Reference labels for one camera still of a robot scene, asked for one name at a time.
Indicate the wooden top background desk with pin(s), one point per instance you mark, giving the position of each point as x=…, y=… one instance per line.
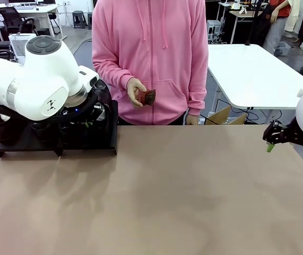
x=244, y=14

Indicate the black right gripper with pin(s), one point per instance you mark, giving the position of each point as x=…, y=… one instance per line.
x=284, y=136

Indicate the white office desk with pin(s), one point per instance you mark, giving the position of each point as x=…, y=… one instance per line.
x=34, y=10

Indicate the brown wooden shoe brush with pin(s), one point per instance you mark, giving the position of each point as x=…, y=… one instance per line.
x=149, y=97

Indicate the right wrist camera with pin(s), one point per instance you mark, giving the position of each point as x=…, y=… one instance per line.
x=276, y=123

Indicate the white folding table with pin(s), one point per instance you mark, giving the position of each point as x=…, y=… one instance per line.
x=247, y=74

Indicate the black computer tower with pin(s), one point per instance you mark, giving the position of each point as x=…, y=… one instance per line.
x=45, y=32

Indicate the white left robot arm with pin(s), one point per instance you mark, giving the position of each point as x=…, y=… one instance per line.
x=34, y=79

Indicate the white air purifier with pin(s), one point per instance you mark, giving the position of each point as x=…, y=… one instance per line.
x=17, y=45

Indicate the person's right hand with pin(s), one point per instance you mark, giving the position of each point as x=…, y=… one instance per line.
x=135, y=89

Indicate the black tripod pole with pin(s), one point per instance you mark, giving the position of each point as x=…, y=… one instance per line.
x=252, y=26

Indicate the person's black trousers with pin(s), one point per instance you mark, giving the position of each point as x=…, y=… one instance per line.
x=130, y=121

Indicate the person's right forearm pink sleeve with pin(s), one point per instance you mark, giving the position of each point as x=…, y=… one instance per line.
x=109, y=74

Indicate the white computer case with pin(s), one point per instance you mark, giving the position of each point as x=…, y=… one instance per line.
x=212, y=29

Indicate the person's pink hoodie torso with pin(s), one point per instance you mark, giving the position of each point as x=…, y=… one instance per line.
x=151, y=40

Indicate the grey plastic bin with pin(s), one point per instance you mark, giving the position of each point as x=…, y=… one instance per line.
x=283, y=47

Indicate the grey plastic stool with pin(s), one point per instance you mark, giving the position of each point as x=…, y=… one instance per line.
x=77, y=18

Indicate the black metal shoe stand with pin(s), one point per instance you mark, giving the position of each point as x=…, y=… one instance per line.
x=24, y=150
x=114, y=127

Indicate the person's left hand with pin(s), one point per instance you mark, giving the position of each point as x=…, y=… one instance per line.
x=192, y=120

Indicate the person's left forearm pink sleeve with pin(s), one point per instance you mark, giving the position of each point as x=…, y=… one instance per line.
x=200, y=87

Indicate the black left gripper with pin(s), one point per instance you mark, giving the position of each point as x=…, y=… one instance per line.
x=98, y=112

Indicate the brown cardboard box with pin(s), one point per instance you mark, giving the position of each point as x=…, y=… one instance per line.
x=220, y=115

